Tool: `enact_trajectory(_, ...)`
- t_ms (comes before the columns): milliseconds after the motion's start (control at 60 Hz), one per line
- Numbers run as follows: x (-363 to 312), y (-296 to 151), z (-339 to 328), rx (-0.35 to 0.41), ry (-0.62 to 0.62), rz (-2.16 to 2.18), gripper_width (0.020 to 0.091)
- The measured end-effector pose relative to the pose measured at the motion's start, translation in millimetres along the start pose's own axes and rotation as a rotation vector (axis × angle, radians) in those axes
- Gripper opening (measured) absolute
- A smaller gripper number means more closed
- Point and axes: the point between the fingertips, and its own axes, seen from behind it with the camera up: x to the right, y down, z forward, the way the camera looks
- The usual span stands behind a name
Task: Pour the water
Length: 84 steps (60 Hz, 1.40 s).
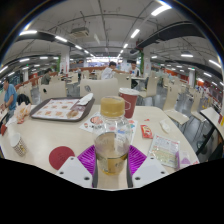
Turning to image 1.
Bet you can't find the group of ceiling lights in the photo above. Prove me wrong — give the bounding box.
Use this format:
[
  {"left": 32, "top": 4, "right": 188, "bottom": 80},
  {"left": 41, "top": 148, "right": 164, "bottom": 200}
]
[{"left": 0, "top": 3, "right": 224, "bottom": 86}]

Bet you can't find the person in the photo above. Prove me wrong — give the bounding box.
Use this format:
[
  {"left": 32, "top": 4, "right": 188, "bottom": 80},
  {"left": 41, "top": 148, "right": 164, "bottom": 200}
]
[
  {"left": 128, "top": 60, "right": 142, "bottom": 89},
  {"left": 0, "top": 77, "right": 18, "bottom": 118},
  {"left": 40, "top": 67, "right": 54, "bottom": 85},
  {"left": 100, "top": 61, "right": 126, "bottom": 80}
]

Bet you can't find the beige dining table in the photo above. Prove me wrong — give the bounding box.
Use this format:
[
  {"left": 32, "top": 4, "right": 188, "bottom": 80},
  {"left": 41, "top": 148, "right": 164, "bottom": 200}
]
[{"left": 199, "top": 106, "right": 224, "bottom": 139}]

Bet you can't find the small red box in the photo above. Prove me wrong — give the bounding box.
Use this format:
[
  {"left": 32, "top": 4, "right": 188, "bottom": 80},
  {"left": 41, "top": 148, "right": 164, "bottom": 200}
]
[{"left": 0, "top": 123, "right": 8, "bottom": 136}]

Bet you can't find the red paper cup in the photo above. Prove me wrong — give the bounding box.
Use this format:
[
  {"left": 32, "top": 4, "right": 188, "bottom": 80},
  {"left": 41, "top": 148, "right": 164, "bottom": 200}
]
[{"left": 118, "top": 87, "right": 140, "bottom": 119}]

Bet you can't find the white napkin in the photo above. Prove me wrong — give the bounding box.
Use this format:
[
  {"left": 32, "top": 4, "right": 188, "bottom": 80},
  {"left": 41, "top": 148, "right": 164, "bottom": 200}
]
[{"left": 77, "top": 92, "right": 95, "bottom": 107}]

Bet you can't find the round red coaster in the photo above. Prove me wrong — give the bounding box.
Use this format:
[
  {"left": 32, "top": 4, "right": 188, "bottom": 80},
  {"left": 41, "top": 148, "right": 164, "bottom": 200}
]
[{"left": 48, "top": 145, "right": 76, "bottom": 171}]

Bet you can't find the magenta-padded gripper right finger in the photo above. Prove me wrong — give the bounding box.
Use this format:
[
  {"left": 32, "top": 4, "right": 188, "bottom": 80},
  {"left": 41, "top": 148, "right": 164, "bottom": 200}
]
[{"left": 126, "top": 144, "right": 169, "bottom": 189}]

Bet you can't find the beige wooden chair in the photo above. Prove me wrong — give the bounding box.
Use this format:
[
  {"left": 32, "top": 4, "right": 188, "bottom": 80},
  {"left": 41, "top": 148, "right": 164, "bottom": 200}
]
[
  {"left": 79, "top": 77, "right": 120, "bottom": 105},
  {"left": 39, "top": 81, "right": 68, "bottom": 102}
]

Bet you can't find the black backpack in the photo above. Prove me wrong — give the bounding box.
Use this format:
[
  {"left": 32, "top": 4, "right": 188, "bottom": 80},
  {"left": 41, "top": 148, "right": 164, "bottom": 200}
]
[{"left": 16, "top": 93, "right": 32, "bottom": 106}]

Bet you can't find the brown food tray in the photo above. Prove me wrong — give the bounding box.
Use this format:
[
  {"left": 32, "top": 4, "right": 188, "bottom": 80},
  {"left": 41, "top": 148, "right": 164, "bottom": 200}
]
[{"left": 29, "top": 96, "right": 96, "bottom": 123}]

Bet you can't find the group of beige chairs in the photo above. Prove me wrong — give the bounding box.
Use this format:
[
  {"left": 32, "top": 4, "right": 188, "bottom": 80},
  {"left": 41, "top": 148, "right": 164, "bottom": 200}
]
[{"left": 14, "top": 68, "right": 216, "bottom": 129}]

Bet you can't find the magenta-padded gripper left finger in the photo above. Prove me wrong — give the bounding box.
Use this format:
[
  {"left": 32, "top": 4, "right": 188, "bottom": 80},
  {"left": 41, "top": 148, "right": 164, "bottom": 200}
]
[{"left": 55, "top": 144, "right": 99, "bottom": 189}]

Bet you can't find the red ketchup packet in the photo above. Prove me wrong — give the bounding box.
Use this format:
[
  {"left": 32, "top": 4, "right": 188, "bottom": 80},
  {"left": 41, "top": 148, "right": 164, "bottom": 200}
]
[{"left": 140, "top": 124, "right": 154, "bottom": 140}]

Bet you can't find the clear plastic snack bag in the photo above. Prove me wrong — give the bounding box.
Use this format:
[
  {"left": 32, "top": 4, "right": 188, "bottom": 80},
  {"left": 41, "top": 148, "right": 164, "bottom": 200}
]
[{"left": 148, "top": 134, "right": 181, "bottom": 169}]

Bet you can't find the printed paper flyer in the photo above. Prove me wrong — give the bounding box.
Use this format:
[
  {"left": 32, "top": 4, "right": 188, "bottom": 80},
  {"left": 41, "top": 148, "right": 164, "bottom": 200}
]
[{"left": 78, "top": 111, "right": 138, "bottom": 144}]

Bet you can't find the crumpled white wrapper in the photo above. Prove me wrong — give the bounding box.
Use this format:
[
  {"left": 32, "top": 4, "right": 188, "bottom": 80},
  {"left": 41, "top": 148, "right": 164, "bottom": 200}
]
[{"left": 159, "top": 119, "right": 172, "bottom": 134}]

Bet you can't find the white printed card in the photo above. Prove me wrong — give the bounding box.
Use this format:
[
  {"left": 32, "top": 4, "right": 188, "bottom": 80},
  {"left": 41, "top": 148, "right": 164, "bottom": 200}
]
[{"left": 4, "top": 116, "right": 18, "bottom": 128}]

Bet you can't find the ceiling air conditioner unit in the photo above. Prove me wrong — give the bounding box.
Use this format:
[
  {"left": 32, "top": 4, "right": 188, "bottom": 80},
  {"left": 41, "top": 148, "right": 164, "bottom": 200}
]
[{"left": 70, "top": 27, "right": 90, "bottom": 38}]

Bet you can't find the clear bottle with tan cap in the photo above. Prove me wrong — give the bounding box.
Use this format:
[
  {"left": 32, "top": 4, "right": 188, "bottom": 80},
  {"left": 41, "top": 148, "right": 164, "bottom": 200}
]
[{"left": 93, "top": 95, "right": 133, "bottom": 177}]

